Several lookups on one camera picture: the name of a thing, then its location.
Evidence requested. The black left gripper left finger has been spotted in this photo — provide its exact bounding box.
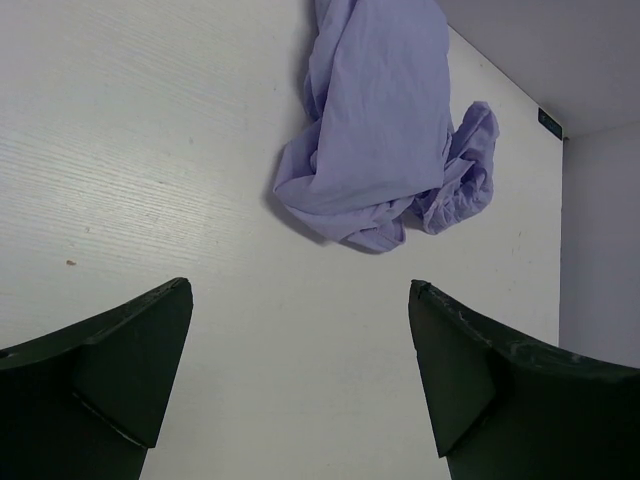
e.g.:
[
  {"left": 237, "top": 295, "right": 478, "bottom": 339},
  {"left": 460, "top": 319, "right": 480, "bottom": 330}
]
[{"left": 1, "top": 278, "right": 193, "bottom": 479}]

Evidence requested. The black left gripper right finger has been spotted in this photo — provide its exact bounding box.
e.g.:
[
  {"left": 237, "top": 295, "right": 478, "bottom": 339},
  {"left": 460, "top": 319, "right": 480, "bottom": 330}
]
[{"left": 408, "top": 280, "right": 639, "bottom": 479}]

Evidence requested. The lilac zip jacket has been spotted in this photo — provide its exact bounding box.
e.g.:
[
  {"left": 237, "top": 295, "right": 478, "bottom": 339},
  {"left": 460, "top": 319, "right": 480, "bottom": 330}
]
[{"left": 273, "top": 0, "right": 499, "bottom": 253}]

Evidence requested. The dark table corner label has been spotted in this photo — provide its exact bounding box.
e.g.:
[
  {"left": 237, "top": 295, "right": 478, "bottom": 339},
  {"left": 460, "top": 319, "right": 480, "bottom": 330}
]
[{"left": 537, "top": 108, "right": 564, "bottom": 141}]

